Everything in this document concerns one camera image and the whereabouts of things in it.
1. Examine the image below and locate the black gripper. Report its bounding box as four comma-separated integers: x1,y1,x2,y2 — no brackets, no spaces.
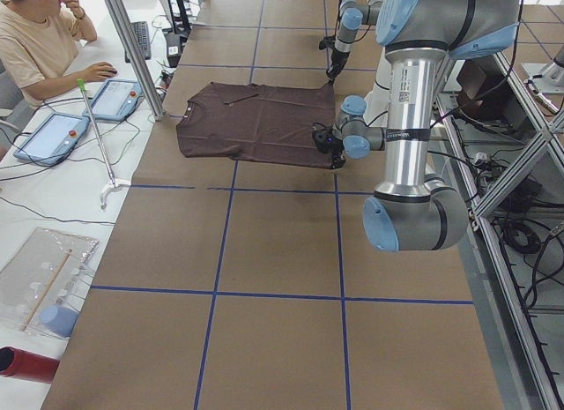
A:
326,48,350,85
312,123,345,168

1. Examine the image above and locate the dark brown t-shirt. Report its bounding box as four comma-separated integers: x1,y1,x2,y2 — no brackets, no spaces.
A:
176,82,335,169

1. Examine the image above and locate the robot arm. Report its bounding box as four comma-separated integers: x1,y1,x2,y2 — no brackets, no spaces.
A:
319,0,384,85
312,0,522,252

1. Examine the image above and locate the black keyboard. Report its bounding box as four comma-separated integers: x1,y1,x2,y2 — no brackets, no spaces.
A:
130,21,152,60

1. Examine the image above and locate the far blue teach pendant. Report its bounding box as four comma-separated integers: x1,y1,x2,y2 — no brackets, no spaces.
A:
90,78,143,122

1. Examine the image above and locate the blue teach pendant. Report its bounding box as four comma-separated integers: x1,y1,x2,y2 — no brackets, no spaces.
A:
13,112,90,167
90,78,143,122

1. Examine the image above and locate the white stick with green tip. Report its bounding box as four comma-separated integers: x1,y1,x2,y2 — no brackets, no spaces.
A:
77,78,131,210

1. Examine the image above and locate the near blue teach pendant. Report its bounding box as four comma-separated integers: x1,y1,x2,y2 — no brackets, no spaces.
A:
13,112,90,167

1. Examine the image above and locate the person in beige shirt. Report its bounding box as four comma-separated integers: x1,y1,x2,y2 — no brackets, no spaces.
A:
1,0,117,108

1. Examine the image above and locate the light blue cup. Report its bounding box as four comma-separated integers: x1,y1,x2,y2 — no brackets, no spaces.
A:
40,304,79,338

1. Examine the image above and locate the clear plastic bag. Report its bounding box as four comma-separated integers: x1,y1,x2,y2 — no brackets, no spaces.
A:
1,227,99,338

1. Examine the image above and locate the red cylinder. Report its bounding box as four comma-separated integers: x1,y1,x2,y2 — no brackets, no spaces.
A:
1,347,60,384

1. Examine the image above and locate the aluminium frame post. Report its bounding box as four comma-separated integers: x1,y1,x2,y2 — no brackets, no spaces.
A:
104,0,165,121

